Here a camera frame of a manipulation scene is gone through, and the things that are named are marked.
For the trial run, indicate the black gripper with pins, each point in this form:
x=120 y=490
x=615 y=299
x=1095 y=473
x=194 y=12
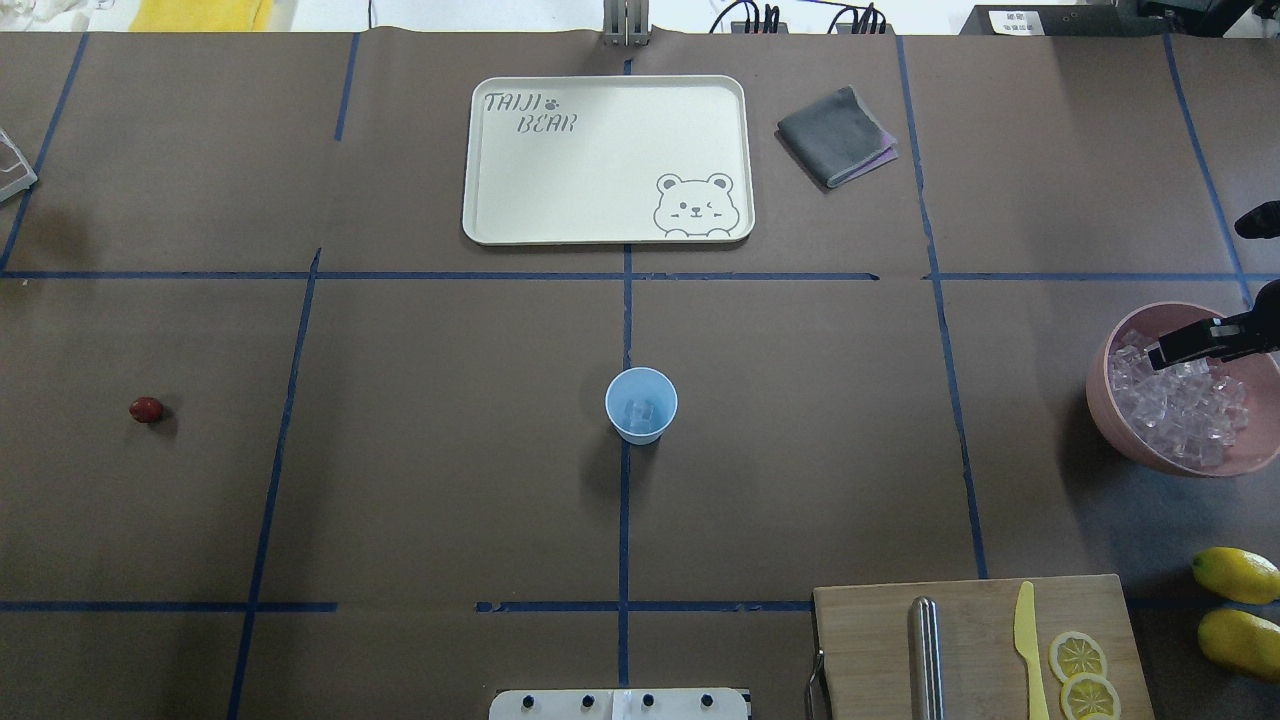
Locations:
x=1215 y=340

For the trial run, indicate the lemon slice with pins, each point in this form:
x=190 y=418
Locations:
x=1089 y=696
x=1076 y=653

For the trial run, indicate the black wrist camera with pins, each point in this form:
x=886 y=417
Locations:
x=1261 y=223

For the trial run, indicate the aluminium frame post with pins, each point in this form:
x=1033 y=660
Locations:
x=626 y=23

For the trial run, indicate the clear ice cubes pile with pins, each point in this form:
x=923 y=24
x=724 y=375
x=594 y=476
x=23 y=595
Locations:
x=1190 y=413

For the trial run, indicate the clear ice cube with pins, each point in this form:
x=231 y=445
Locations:
x=639 y=414

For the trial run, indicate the lower yellow lemon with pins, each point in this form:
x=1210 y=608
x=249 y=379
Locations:
x=1241 y=643

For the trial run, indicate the yellow plastic knife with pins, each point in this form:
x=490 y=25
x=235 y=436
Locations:
x=1026 y=643

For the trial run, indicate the pink bowl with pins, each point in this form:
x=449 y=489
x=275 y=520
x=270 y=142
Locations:
x=1255 y=446

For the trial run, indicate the wooden cutting board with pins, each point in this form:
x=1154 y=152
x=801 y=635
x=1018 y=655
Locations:
x=864 y=631

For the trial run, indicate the steel muddler black tip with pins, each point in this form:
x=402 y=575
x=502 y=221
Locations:
x=925 y=656

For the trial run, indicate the cream bear tray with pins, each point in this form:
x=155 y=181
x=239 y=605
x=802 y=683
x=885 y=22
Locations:
x=572 y=160

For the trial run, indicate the light blue plastic cup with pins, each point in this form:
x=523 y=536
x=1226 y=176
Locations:
x=641 y=382

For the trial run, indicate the folded grey cloth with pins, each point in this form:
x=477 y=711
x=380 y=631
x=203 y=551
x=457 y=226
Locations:
x=837 y=138

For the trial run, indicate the yellow cloth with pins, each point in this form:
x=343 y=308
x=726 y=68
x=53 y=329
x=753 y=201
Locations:
x=202 y=16

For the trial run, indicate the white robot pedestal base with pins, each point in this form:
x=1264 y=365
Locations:
x=623 y=703

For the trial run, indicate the upper yellow lemon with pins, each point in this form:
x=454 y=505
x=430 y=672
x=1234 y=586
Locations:
x=1237 y=575

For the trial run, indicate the white cup rack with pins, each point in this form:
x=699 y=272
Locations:
x=17 y=175

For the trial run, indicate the yellow lemon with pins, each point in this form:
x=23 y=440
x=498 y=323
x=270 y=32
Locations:
x=1241 y=643
x=1237 y=575

